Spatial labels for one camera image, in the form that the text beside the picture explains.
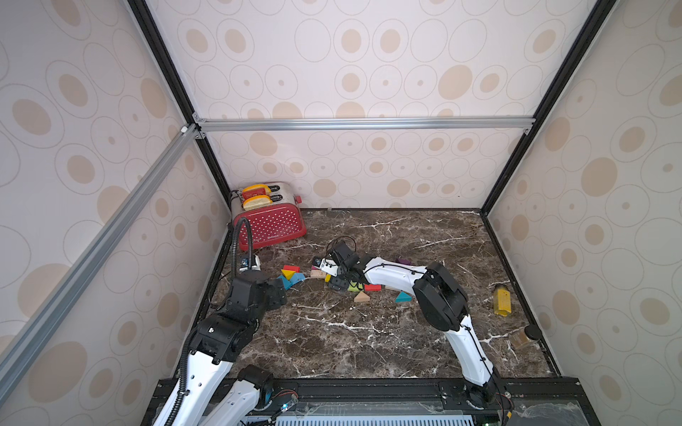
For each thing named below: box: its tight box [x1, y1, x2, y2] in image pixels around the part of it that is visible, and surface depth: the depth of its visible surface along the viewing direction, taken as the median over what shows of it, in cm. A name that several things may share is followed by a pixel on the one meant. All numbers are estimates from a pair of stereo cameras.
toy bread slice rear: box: [241, 183, 273, 200], surface depth 99 cm
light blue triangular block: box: [290, 272, 307, 285], surface depth 99 cm
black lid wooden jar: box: [508, 323, 543, 349], surface depth 79 cm
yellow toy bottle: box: [492, 287, 513, 318], surface depth 91 cm
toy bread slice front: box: [242, 194, 273, 211], surface depth 96 cm
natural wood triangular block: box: [353, 291, 371, 303], surface depth 94 cm
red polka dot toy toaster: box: [230, 181, 308, 251], surface depth 102 cm
